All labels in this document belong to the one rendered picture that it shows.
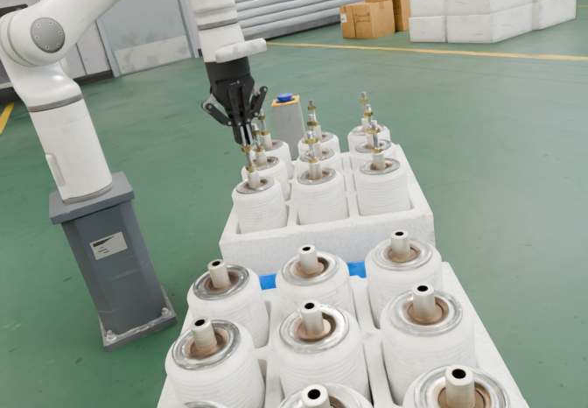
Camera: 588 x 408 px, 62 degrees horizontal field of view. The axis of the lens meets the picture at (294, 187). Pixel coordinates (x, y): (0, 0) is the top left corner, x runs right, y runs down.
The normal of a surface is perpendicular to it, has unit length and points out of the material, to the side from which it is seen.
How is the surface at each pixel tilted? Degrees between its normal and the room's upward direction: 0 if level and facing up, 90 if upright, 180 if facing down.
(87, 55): 90
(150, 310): 90
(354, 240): 90
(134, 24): 90
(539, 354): 0
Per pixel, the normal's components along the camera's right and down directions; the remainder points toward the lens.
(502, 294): -0.18, -0.91
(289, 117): -0.05, 0.40
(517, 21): 0.49, 0.25
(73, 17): 0.86, 0.13
